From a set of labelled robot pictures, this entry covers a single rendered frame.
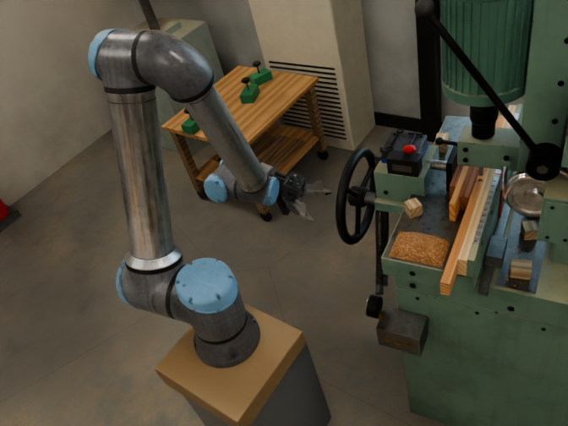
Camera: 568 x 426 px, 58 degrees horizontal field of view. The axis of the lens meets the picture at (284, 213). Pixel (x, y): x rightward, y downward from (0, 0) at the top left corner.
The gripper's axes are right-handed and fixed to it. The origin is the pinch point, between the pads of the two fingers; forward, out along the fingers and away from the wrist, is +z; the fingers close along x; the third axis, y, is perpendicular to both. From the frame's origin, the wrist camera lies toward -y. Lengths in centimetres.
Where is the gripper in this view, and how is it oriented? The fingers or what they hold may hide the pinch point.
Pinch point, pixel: (323, 208)
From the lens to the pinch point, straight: 168.1
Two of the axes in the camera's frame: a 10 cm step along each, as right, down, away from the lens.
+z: 8.9, 4.0, -2.1
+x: 4.5, -6.7, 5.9
